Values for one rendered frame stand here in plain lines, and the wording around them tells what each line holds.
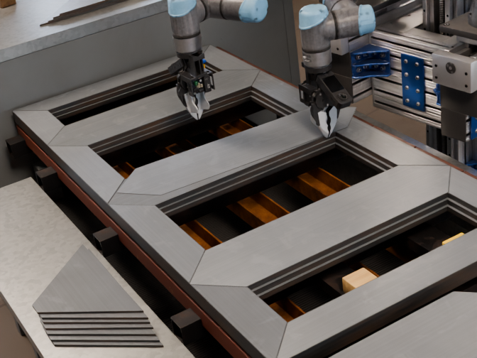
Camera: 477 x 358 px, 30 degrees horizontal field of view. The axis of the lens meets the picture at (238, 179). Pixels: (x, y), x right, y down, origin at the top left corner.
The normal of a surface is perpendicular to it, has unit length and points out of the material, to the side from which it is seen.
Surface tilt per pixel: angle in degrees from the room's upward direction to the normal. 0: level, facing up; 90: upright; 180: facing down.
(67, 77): 90
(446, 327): 0
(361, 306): 0
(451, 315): 0
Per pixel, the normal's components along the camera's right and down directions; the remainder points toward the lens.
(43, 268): -0.13, -0.86
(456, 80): -0.77, 0.40
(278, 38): 0.51, 0.36
